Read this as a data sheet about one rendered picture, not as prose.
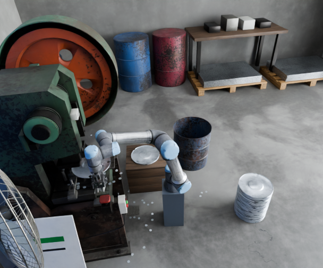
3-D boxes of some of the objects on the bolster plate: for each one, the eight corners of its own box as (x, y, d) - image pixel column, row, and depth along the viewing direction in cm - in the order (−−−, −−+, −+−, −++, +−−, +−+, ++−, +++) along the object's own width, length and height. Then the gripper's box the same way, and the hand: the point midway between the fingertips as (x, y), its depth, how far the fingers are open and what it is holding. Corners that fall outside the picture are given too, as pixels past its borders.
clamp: (79, 181, 190) (76, 171, 183) (77, 199, 176) (73, 189, 170) (71, 182, 189) (67, 172, 183) (68, 200, 176) (64, 190, 170)
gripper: (87, 175, 145) (94, 200, 158) (103, 173, 146) (109, 198, 159) (88, 165, 152) (95, 189, 165) (103, 163, 153) (109, 187, 166)
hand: (102, 189), depth 163 cm, fingers closed
